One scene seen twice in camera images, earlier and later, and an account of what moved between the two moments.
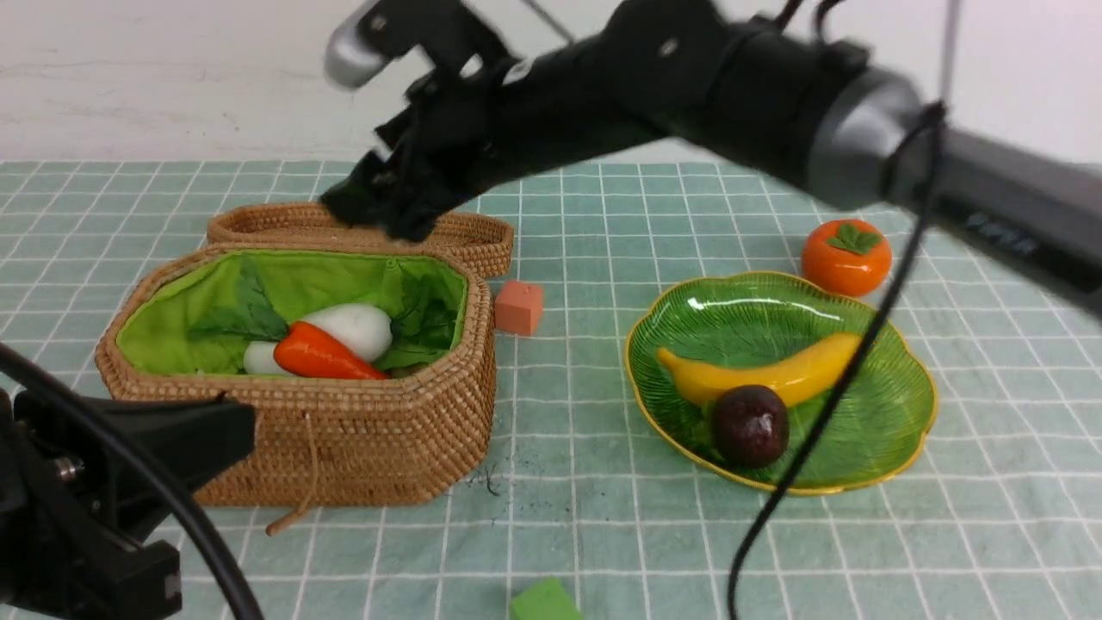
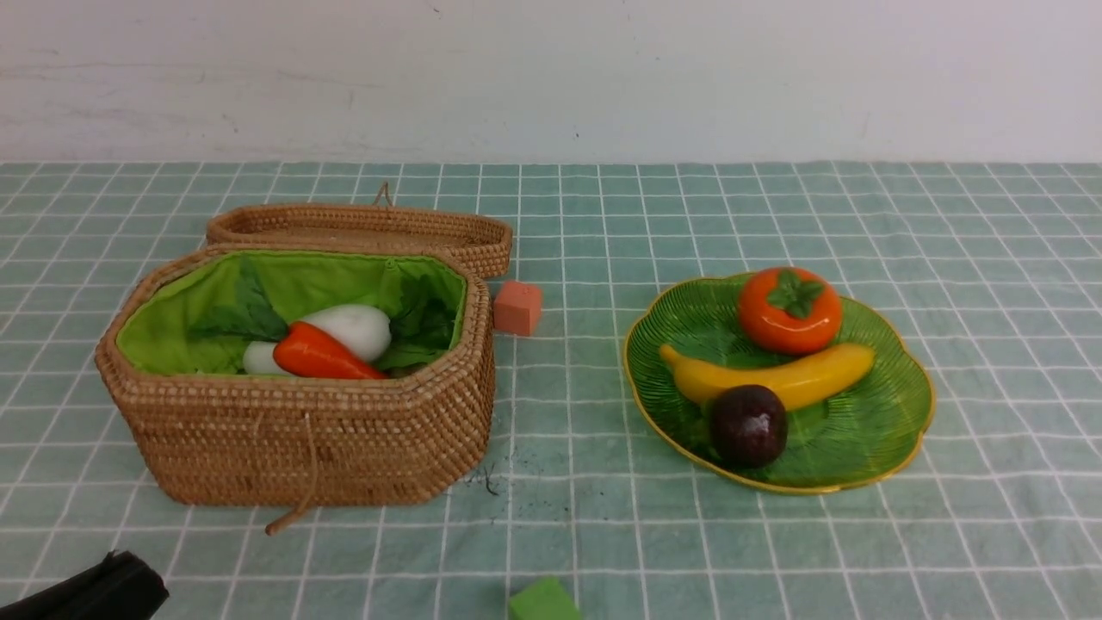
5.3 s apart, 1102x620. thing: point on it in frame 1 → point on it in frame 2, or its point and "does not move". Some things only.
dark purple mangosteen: [750, 425] does not move
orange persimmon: [847, 257] → [789, 309]
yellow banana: [801, 375] does not move
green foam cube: [547, 600] does not move
